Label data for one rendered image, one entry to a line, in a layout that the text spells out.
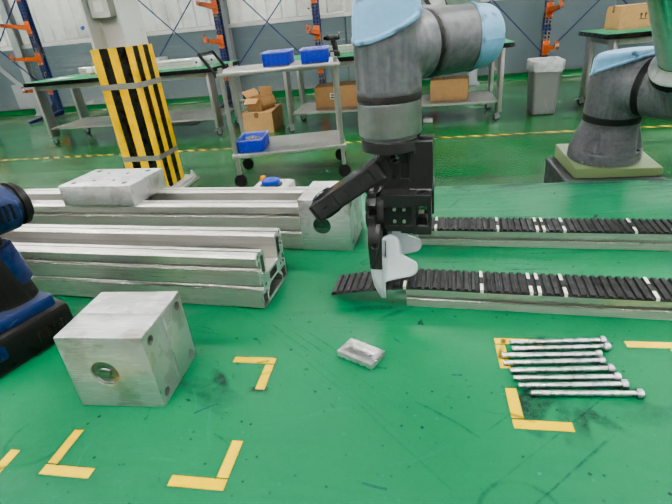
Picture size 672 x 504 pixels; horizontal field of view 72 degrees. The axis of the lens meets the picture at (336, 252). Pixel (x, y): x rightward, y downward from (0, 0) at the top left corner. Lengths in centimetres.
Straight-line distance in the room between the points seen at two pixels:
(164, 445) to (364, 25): 47
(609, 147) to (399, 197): 69
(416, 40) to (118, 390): 49
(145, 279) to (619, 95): 97
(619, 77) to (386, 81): 70
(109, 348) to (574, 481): 45
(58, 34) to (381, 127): 995
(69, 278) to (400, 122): 58
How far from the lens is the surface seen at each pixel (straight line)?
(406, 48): 53
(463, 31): 59
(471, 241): 81
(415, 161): 57
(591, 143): 119
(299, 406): 52
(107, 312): 58
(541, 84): 566
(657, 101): 111
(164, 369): 56
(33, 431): 62
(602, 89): 116
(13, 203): 70
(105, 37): 411
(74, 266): 82
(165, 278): 73
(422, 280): 64
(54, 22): 1039
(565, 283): 67
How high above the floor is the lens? 114
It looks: 27 degrees down
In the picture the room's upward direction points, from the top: 6 degrees counter-clockwise
